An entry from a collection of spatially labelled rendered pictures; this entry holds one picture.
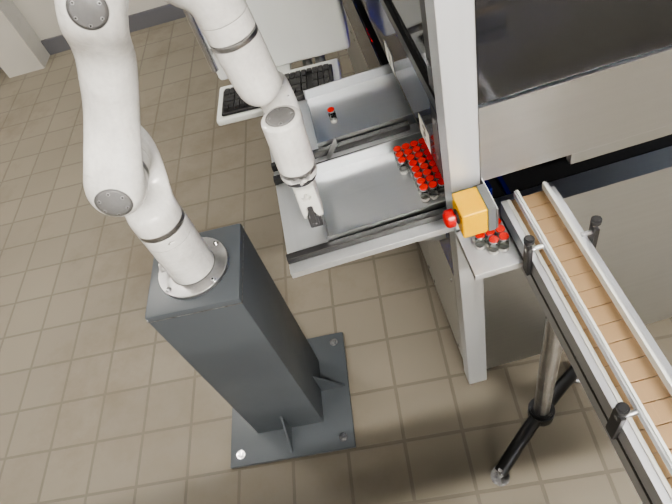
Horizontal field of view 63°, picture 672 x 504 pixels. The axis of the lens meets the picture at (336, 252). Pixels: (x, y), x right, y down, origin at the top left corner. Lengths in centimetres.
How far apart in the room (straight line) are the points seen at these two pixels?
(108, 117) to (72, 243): 217
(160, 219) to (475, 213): 67
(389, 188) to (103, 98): 71
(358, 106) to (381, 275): 89
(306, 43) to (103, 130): 111
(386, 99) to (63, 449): 183
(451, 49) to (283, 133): 35
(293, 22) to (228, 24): 106
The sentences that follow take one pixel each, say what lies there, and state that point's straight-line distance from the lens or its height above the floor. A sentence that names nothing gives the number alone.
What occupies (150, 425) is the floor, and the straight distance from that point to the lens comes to 236.
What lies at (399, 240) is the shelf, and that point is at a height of 88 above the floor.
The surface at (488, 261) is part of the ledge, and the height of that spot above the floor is 88.
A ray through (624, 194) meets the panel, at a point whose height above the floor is 83.
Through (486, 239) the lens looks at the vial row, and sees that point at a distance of 125.
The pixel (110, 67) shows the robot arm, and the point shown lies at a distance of 103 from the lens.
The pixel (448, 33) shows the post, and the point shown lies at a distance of 97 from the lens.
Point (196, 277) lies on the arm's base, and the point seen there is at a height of 89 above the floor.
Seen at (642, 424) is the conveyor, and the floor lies 93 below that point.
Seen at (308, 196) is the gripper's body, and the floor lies 104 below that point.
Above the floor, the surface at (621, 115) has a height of 108.
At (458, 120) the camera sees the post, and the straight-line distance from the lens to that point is 108.
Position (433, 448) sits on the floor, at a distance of 199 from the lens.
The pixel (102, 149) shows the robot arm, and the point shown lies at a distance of 112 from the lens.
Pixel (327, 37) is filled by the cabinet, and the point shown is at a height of 87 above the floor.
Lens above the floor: 189
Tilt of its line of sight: 50 degrees down
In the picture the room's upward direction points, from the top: 21 degrees counter-clockwise
